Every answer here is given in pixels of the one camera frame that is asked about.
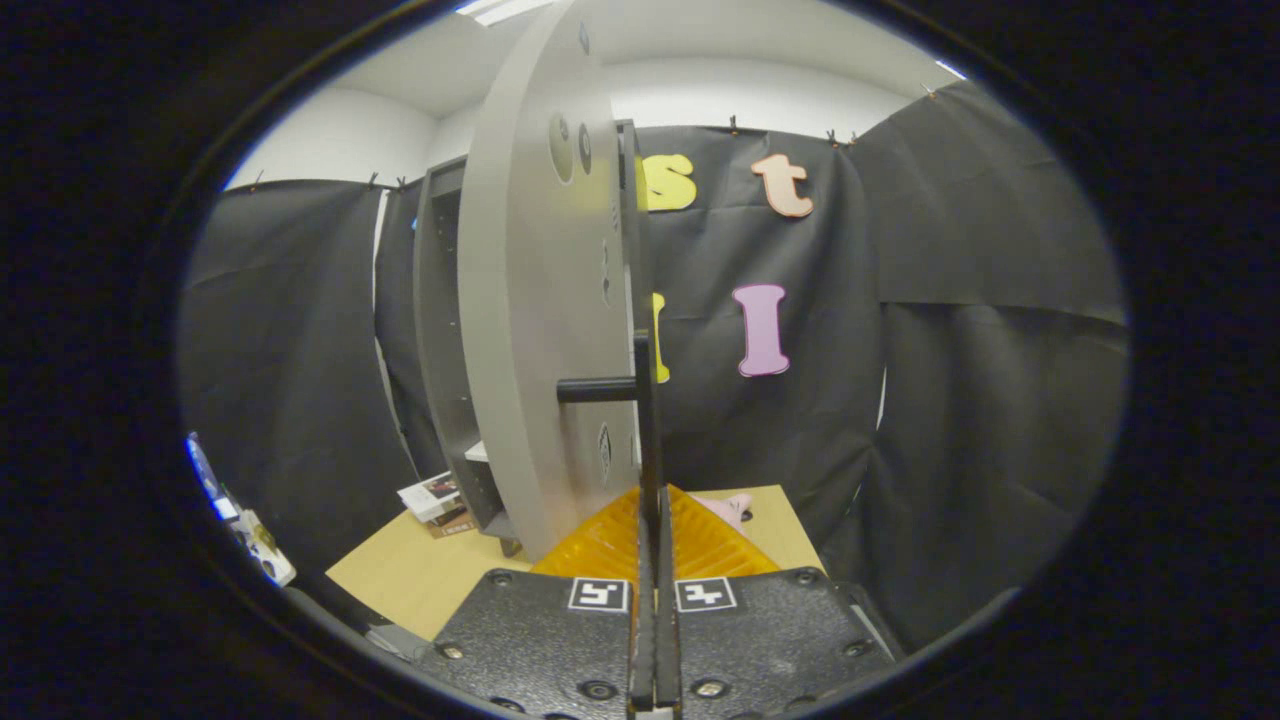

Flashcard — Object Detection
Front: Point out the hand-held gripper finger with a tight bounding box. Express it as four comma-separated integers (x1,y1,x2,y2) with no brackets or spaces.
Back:
657,485,901,719
413,485,658,719

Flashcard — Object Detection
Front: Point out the black door handle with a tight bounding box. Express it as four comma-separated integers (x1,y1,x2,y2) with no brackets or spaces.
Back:
556,328,669,496

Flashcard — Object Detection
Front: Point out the grey shoe cabinet door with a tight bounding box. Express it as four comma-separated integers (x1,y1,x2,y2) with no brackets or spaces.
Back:
457,0,623,563

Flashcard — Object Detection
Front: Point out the grey shoe cabinet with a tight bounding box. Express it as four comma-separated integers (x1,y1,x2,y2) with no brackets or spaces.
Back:
413,118,643,558

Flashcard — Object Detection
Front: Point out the pink and green plush toy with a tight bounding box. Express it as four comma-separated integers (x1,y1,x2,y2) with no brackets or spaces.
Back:
695,490,756,531

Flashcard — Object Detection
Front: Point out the white and blue object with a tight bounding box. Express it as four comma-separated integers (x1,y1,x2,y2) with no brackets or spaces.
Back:
185,432,298,588

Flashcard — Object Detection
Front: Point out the black backdrop cloth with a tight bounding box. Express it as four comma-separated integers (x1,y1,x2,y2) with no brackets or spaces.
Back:
178,80,1133,656

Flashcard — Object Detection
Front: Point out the long ceiling light panel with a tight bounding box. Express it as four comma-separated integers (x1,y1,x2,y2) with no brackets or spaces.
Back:
455,0,556,27

